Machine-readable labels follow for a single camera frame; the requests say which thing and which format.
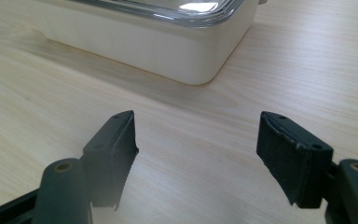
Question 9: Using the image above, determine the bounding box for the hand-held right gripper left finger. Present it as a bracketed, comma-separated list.
[79, 109, 140, 211]

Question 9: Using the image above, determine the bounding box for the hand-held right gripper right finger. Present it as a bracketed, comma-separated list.
[255, 110, 335, 209]

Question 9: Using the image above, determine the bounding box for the white container box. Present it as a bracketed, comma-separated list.
[32, 0, 269, 87]

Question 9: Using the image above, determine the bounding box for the clear container lid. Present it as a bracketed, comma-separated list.
[69, 0, 246, 28]

